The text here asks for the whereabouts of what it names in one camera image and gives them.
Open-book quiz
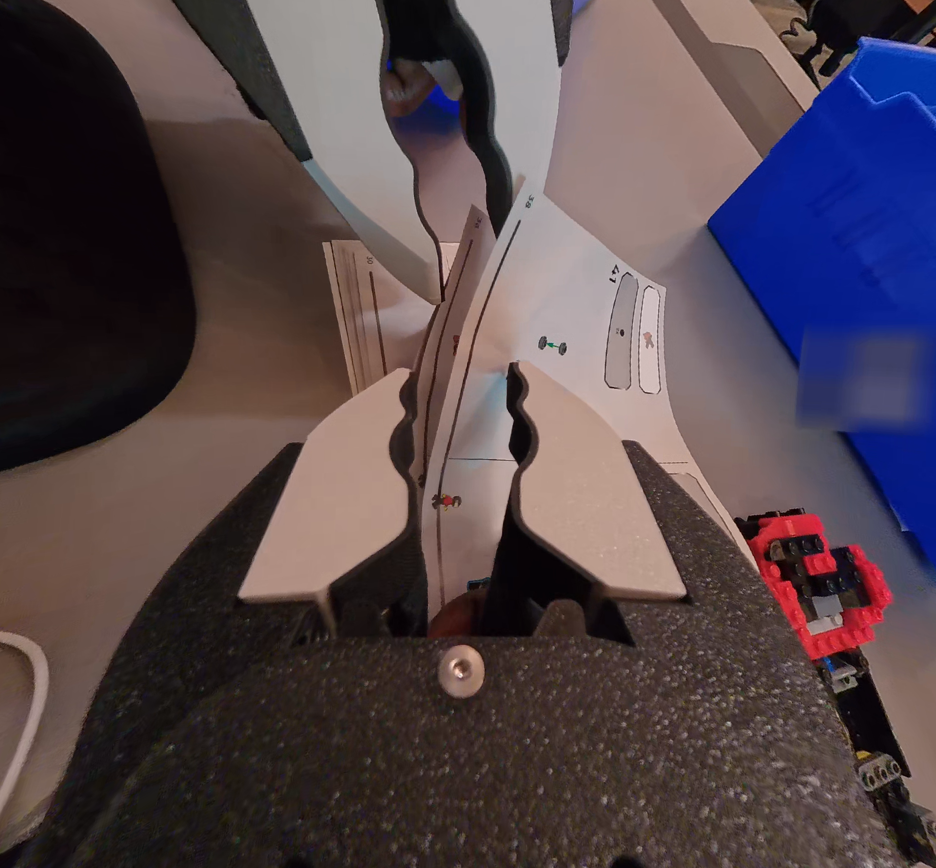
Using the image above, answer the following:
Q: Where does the person's right hand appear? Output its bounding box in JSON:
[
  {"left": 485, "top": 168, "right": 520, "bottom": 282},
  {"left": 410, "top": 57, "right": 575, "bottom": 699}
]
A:
[{"left": 428, "top": 592, "right": 485, "bottom": 638}]

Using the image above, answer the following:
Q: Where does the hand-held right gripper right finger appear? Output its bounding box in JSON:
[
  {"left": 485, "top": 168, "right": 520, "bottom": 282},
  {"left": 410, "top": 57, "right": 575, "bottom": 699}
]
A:
[{"left": 503, "top": 361, "right": 690, "bottom": 604}]

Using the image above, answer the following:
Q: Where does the red and black lego car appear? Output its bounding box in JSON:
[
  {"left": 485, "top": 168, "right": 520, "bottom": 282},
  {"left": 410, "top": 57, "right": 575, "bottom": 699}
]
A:
[{"left": 733, "top": 510, "right": 926, "bottom": 868}]

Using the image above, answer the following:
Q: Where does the lego instruction booklet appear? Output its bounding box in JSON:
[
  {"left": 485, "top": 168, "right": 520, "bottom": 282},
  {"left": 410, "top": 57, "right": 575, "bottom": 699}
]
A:
[{"left": 322, "top": 177, "right": 761, "bottom": 635}]

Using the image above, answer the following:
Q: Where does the black office chair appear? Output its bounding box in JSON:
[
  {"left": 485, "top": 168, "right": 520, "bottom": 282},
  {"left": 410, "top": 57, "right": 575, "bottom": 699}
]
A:
[{"left": 775, "top": 0, "right": 908, "bottom": 79}]

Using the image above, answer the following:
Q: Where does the person's left hand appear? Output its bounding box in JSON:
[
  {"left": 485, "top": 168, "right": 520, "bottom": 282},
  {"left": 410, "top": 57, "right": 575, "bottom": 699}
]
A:
[{"left": 382, "top": 58, "right": 441, "bottom": 117}]

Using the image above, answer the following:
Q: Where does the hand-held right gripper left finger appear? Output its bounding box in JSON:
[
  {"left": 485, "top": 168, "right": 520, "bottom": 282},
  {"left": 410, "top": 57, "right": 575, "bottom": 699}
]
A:
[{"left": 237, "top": 368, "right": 425, "bottom": 606}]

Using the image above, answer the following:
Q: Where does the white cable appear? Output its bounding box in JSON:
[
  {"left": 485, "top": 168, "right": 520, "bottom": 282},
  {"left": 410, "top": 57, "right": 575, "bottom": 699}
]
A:
[{"left": 0, "top": 633, "right": 51, "bottom": 810}]

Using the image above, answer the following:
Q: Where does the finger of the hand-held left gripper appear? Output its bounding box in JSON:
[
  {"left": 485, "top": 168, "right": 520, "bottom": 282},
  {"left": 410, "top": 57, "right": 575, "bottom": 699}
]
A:
[
  {"left": 218, "top": 0, "right": 446, "bottom": 302},
  {"left": 431, "top": 0, "right": 563, "bottom": 229}
]

